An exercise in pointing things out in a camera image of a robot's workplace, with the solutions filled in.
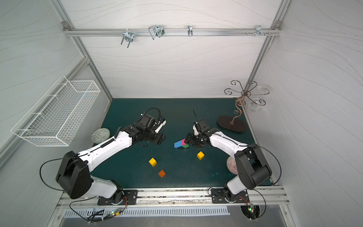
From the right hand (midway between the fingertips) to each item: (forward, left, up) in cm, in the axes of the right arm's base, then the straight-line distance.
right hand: (188, 141), depth 88 cm
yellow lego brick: (-8, -8, -4) cm, 11 cm away
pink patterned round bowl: (-12, -26, -5) cm, 29 cm away
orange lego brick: (-19, +15, -4) cm, 24 cm away
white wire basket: (-5, +65, +27) cm, 71 cm away
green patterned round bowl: (+4, +61, -3) cm, 61 cm away
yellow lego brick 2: (-13, +21, -3) cm, 25 cm away
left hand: (0, +16, +7) cm, 17 cm away
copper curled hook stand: (+47, -46, -10) cm, 67 cm away
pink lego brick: (0, +4, 0) cm, 4 cm away
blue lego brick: (-1, +7, -3) cm, 7 cm away
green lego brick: (-2, +2, -4) cm, 4 cm away
